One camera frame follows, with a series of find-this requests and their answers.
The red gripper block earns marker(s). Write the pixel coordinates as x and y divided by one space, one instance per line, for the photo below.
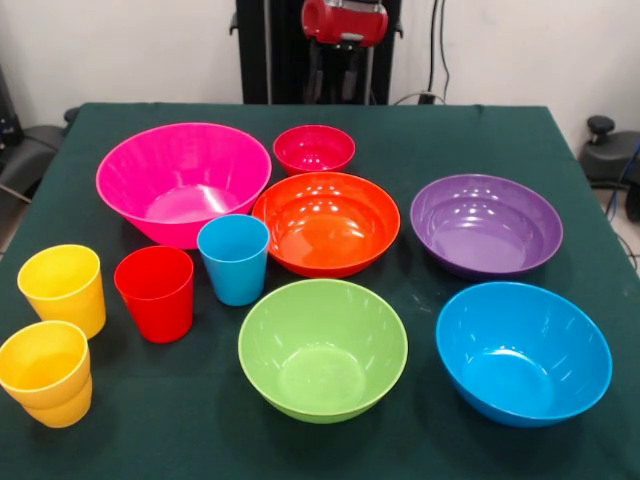
350 25

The yellow cup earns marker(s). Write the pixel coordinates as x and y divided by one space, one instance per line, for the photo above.
70 305
40 370
60 412

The small pink bowl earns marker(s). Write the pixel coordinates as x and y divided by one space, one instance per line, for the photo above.
312 150

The dark green table cloth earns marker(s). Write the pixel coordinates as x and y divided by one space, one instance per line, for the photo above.
450 140

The orange bowl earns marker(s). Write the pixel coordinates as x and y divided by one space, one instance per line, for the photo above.
325 235

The large magenta bowl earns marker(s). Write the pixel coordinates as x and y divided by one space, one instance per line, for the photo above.
165 165

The purple bowl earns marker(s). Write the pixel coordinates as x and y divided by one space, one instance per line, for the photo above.
480 235

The blue cup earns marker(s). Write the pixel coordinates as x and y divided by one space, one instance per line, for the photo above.
235 280

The green bowl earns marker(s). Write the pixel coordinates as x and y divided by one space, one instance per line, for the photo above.
320 360

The black chair base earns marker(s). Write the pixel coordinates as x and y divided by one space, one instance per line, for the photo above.
612 155
35 145

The red cup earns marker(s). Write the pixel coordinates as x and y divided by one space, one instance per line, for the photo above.
157 310

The blue bowl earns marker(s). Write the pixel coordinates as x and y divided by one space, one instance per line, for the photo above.
520 370

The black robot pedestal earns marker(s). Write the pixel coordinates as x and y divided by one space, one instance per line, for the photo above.
280 50

